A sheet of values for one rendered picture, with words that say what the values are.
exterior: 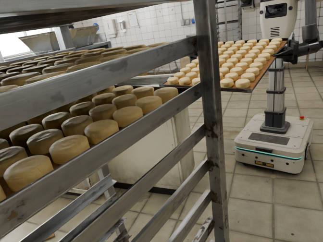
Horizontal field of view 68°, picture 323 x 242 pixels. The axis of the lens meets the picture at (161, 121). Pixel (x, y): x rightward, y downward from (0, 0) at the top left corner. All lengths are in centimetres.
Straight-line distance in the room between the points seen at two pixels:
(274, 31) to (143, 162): 136
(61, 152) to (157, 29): 568
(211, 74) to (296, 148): 164
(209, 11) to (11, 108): 34
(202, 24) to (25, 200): 38
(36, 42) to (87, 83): 161
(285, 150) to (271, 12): 101
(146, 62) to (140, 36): 581
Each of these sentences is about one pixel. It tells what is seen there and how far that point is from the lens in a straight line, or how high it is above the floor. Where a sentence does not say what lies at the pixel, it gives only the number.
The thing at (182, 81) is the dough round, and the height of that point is 103.
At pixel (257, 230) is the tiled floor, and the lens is 175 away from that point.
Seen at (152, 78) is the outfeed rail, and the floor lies 88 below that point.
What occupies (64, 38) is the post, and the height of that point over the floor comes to 128.
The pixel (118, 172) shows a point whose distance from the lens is 205.
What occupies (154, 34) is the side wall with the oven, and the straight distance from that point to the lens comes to 600.
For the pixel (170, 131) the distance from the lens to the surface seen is 163.
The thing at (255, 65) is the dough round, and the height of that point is 105.
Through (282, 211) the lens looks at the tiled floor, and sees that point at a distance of 189.
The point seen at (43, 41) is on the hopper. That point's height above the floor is 127.
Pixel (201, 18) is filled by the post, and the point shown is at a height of 127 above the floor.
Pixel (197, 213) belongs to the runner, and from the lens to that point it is 59.
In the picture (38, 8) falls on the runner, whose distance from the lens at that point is 27.
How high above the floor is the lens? 128
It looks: 23 degrees down
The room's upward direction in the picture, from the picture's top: 9 degrees counter-clockwise
